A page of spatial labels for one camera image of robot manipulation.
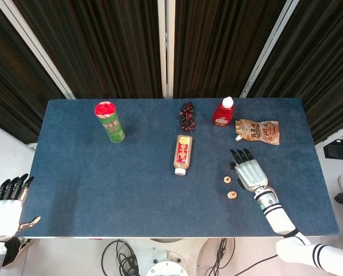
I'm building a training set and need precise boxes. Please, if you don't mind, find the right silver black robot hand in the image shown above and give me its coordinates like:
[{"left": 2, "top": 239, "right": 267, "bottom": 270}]
[{"left": 230, "top": 148, "right": 269, "bottom": 192}]

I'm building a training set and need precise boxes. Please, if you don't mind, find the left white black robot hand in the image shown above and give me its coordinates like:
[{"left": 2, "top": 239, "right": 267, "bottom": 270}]
[{"left": 0, "top": 173, "right": 42, "bottom": 242}]

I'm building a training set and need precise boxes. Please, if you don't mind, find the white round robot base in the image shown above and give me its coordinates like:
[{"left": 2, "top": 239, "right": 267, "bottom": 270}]
[{"left": 130, "top": 237, "right": 209, "bottom": 276}]

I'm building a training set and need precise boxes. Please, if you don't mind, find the brown spouted sauce pouch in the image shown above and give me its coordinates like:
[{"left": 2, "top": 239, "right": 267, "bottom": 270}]
[{"left": 234, "top": 118, "right": 281, "bottom": 147}]

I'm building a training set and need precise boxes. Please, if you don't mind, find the right white sleeved robot arm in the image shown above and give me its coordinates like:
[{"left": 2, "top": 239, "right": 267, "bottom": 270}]
[{"left": 253, "top": 186, "right": 343, "bottom": 274}]

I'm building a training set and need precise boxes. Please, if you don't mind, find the red ketchup squeeze bottle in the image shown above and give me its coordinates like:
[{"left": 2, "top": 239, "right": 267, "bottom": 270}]
[{"left": 211, "top": 97, "right": 235, "bottom": 127}]

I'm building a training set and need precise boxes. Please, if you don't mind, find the red label drink bottle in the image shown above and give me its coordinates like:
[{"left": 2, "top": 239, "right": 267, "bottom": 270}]
[{"left": 172, "top": 134, "right": 194, "bottom": 176}]

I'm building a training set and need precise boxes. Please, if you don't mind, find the dark red grape bunch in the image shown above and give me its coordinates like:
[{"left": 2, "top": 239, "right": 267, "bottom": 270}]
[{"left": 179, "top": 102, "right": 197, "bottom": 133}]

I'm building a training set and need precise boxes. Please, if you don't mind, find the black electronic box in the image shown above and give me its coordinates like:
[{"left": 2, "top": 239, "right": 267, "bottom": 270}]
[{"left": 322, "top": 139, "right": 343, "bottom": 159}]

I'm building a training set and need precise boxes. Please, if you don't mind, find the blue velvet table cloth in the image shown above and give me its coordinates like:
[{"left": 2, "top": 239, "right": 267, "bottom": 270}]
[{"left": 17, "top": 98, "right": 341, "bottom": 239}]

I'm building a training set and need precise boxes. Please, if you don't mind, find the green chips can red lid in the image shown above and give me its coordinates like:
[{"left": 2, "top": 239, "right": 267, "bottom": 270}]
[{"left": 94, "top": 101, "right": 126, "bottom": 144}]

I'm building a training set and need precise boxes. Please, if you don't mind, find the dark brown pleated curtain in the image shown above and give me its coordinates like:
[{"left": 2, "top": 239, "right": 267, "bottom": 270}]
[{"left": 0, "top": 0, "right": 343, "bottom": 146}]

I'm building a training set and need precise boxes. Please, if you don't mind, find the black cable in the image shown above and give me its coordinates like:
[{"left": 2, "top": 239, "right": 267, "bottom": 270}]
[
  {"left": 101, "top": 239, "right": 140, "bottom": 276},
  {"left": 213, "top": 237, "right": 237, "bottom": 270},
  {"left": 234, "top": 254, "right": 279, "bottom": 274}
]

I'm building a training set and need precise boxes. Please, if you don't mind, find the white metal frame post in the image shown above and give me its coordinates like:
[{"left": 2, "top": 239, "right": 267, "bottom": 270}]
[
  {"left": 157, "top": 0, "right": 175, "bottom": 99},
  {"left": 239, "top": 0, "right": 297, "bottom": 98},
  {"left": 0, "top": 0, "right": 76, "bottom": 100}
]

